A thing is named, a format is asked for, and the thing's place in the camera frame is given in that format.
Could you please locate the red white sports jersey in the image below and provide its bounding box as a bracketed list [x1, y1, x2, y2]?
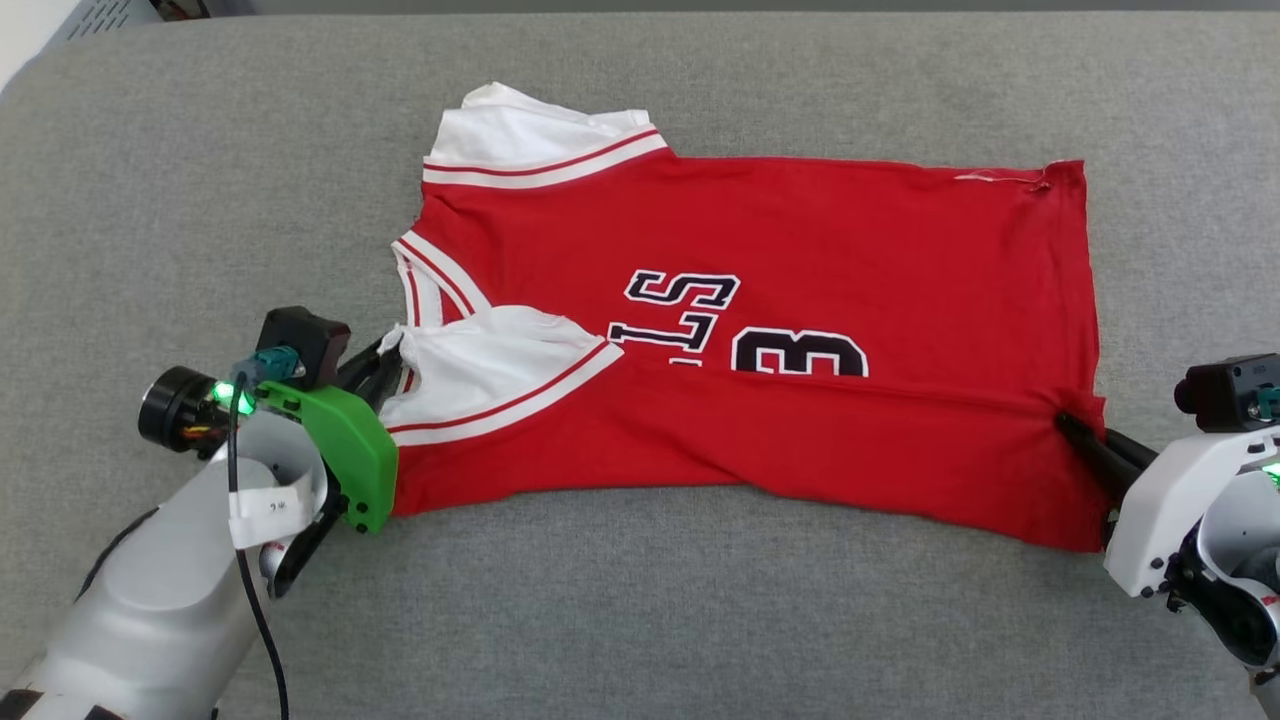
[377, 81, 1110, 554]

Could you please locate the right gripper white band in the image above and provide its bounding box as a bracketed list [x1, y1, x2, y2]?
[1054, 410, 1280, 601]

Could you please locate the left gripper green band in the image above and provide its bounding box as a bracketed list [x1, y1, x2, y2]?
[137, 335, 407, 602]

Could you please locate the left black cable teal plug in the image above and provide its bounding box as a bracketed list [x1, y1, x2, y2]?
[226, 344, 307, 720]

